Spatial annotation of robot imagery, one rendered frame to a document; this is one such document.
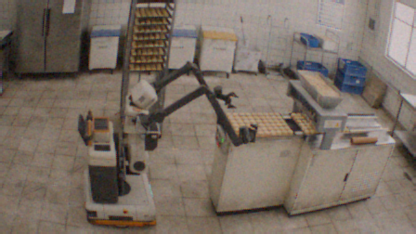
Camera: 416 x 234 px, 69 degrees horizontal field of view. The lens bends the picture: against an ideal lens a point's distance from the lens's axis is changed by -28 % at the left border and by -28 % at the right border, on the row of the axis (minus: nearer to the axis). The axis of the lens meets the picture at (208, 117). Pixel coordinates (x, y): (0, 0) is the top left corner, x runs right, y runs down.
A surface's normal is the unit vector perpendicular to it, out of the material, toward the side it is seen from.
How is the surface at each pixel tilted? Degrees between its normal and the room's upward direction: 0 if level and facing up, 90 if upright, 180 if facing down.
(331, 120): 90
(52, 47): 91
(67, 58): 90
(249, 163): 90
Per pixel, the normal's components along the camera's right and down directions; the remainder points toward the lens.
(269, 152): 0.23, 0.47
